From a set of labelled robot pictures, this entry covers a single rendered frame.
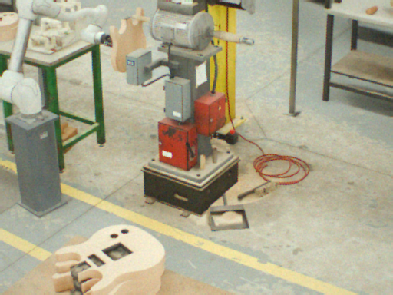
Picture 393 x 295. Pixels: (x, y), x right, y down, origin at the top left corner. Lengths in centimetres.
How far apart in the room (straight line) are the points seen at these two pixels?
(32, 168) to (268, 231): 166
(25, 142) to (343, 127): 281
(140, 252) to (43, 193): 227
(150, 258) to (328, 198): 264
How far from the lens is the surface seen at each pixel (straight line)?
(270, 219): 525
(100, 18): 546
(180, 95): 496
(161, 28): 495
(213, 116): 506
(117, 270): 302
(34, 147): 510
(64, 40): 568
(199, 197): 518
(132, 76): 495
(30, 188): 530
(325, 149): 616
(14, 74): 517
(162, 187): 535
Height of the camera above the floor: 293
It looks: 28 degrees down
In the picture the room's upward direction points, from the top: straight up
